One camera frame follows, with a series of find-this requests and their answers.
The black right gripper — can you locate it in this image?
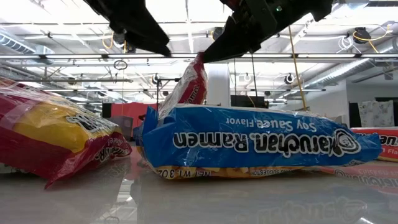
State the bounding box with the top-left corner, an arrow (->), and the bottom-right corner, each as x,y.
202,0 -> 333,63

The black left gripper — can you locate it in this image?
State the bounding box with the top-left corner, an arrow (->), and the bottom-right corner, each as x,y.
83,0 -> 172,57

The red beef ramen pack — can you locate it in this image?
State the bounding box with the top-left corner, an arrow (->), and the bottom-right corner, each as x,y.
0,76 -> 133,190
157,52 -> 208,121

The blue soy sauce ramen pack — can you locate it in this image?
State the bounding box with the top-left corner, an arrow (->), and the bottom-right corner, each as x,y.
132,104 -> 382,180

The orange chicken ramen pack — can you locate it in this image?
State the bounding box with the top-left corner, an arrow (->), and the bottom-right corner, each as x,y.
350,126 -> 398,163

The white square column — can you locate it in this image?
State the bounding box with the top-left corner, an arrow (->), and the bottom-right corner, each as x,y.
206,63 -> 231,107

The black display screen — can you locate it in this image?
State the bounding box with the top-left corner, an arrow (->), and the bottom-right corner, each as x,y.
230,95 -> 269,109

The long LED light bar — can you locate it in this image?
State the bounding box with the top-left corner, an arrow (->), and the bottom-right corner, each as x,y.
0,52 -> 398,60

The red partition panel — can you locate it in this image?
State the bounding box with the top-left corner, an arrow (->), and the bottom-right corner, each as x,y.
110,102 -> 159,138

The white patterned cloth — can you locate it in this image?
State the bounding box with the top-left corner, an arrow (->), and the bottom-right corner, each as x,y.
357,100 -> 396,128

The black power cable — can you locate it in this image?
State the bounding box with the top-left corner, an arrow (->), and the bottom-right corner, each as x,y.
250,52 -> 258,100

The black hanging cable loop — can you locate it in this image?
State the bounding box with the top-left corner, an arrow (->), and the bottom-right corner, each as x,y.
113,59 -> 129,71

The yellow power cable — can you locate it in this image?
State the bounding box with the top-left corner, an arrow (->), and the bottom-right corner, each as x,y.
287,25 -> 308,112

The silver ventilation duct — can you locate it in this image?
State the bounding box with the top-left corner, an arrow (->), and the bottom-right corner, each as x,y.
303,37 -> 398,90
0,29 -> 55,57

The black cable reel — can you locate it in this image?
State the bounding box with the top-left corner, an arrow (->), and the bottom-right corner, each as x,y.
353,26 -> 373,45

